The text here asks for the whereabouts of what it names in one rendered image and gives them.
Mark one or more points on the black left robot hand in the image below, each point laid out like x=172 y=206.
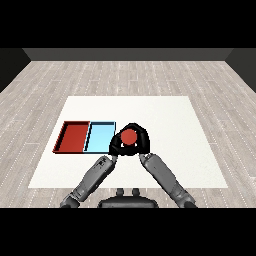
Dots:
x=115 y=145

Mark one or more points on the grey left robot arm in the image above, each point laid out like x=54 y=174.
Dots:
x=89 y=181

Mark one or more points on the red shallow open box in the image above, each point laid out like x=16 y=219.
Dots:
x=72 y=137

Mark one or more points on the light blue shallow open box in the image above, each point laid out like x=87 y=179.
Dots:
x=99 y=137

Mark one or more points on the dark grey robot body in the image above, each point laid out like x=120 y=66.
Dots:
x=128 y=201

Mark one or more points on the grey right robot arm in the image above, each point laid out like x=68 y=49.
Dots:
x=165 y=178

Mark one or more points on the small red can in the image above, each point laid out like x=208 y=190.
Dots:
x=128 y=136

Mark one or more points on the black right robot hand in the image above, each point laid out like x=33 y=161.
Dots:
x=143 y=142

